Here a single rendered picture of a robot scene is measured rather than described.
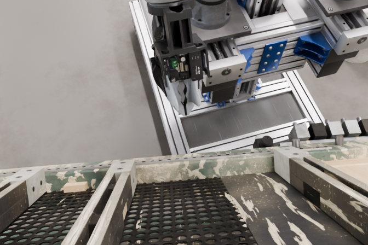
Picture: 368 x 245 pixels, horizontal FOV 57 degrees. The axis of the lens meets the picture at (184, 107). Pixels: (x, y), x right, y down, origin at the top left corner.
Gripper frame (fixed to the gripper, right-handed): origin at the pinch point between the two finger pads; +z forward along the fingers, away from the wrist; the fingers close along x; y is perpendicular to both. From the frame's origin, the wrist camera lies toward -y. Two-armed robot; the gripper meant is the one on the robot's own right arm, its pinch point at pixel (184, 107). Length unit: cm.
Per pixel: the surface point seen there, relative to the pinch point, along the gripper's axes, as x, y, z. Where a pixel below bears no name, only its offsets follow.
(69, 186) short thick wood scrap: -31, -25, 32
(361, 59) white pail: 147, -128, 77
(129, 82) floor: -7, -154, 68
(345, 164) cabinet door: 45, -10, 37
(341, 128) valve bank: 61, -32, 45
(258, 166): 22.8, -18.5, 38.0
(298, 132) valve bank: 46, -35, 44
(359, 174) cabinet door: 43, -2, 34
